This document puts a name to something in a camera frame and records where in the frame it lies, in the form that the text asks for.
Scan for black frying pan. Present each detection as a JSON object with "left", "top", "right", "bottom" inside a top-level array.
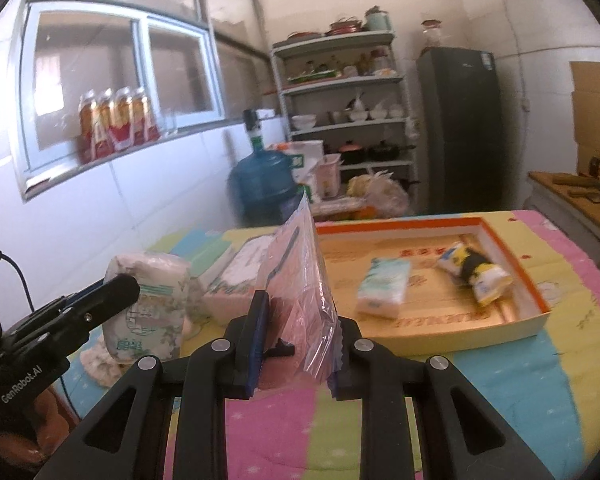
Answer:
[{"left": 370, "top": 141, "right": 416, "bottom": 162}]

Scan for brown cardboard wall panel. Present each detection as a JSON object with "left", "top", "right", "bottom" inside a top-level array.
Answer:
[{"left": 570, "top": 61, "right": 600, "bottom": 171}]

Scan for grey kitchen counter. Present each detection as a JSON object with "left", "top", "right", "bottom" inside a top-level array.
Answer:
[{"left": 525, "top": 170, "right": 600, "bottom": 271}]

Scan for red stacked pots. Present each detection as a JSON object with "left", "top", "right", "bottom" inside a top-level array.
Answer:
[{"left": 327, "top": 17, "right": 363, "bottom": 36}]

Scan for black cable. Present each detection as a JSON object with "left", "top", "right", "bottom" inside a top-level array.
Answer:
[{"left": 0, "top": 251, "right": 35, "bottom": 313}]

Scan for dark grey refrigerator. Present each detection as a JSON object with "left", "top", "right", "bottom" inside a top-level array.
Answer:
[{"left": 416, "top": 47, "right": 506, "bottom": 213}]

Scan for blue water jug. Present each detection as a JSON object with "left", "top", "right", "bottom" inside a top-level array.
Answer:
[{"left": 227, "top": 150, "right": 306, "bottom": 228}]

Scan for pale green carton box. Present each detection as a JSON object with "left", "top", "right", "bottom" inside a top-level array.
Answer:
[{"left": 177, "top": 242, "right": 233, "bottom": 286}]

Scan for clear zip bag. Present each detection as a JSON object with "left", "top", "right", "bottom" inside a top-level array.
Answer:
[{"left": 255, "top": 192, "right": 343, "bottom": 391}]

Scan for cream plush toy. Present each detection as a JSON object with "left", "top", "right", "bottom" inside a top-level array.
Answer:
[{"left": 80, "top": 344, "right": 127, "bottom": 387}]

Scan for floral print tissue pack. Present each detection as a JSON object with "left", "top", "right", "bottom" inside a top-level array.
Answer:
[{"left": 102, "top": 251, "right": 192, "bottom": 363}]

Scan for white printed sack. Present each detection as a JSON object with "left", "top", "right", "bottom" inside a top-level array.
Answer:
[{"left": 280, "top": 141, "right": 326, "bottom": 201}]

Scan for yellow black small packet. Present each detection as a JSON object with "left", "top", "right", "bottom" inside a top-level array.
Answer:
[{"left": 436, "top": 241, "right": 512, "bottom": 307}]

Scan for orange drink bottle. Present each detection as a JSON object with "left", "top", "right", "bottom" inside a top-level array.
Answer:
[
  {"left": 131, "top": 86, "right": 162, "bottom": 146},
  {"left": 112, "top": 87, "right": 138, "bottom": 151},
  {"left": 79, "top": 91, "right": 103, "bottom": 163},
  {"left": 96, "top": 89, "right": 121, "bottom": 156}
]

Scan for floral tissue box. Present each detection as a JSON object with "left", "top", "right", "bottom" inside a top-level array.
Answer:
[{"left": 200, "top": 236, "right": 277, "bottom": 322}]

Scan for pink plastic basket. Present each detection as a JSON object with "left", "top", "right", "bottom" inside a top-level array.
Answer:
[{"left": 312, "top": 154, "right": 342, "bottom": 198}]

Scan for black water pump dispenser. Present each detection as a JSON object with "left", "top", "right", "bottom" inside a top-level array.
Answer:
[{"left": 243, "top": 108, "right": 266, "bottom": 153}]

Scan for plastic bag of food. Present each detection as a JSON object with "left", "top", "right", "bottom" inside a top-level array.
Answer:
[{"left": 347, "top": 170, "right": 411, "bottom": 216}]

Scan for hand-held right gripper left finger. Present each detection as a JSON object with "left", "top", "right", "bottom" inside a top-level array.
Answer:
[{"left": 32, "top": 290, "right": 272, "bottom": 480}]

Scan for row of condiment jars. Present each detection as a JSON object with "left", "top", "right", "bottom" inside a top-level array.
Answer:
[{"left": 300, "top": 50, "right": 398, "bottom": 78}]

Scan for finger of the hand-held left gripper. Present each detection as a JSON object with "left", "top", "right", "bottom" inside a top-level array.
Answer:
[
  {"left": 7, "top": 274, "right": 141, "bottom": 361},
  {"left": 4, "top": 280, "right": 108, "bottom": 342}
]

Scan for person's left hand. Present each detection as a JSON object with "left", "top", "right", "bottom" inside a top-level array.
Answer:
[{"left": 32, "top": 384, "right": 79, "bottom": 457}]

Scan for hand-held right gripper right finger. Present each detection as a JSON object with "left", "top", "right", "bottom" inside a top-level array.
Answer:
[{"left": 327, "top": 316, "right": 556, "bottom": 480}]

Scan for white metal shelf rack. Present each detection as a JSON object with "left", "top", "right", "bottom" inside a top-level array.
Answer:
[{"left": 270, "top": 30, "right": 421, "bottom": 201}]

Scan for white sliding window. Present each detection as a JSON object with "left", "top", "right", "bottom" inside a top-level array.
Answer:
[{"left": 15, "top": 2, "right": 226, "bottom": 201}]

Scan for white green tissue pack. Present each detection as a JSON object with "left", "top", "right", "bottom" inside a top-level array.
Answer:
[{"left": 356, "top": 257, "right": 412, "bottom": 320}]

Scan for orange-rimmed cardboard tray box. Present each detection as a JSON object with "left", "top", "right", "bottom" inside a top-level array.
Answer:
[{"left": 314, "top": 211, "right": 552, "bottom": 356}]

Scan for teal lidded jar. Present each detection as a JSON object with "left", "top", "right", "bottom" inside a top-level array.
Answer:
[{"left": 364, "top": 6, "right": 392, "bottom": 32}]

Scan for green shelf tray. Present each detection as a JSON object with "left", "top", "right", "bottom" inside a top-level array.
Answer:
[{"left": 287, "top": 72, "right": 343, "bottom": 84}]

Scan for glass jar with red lid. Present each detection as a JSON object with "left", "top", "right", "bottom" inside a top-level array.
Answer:
[{"left": 421, "top": 19, "right": 443, "bottom": 51}]

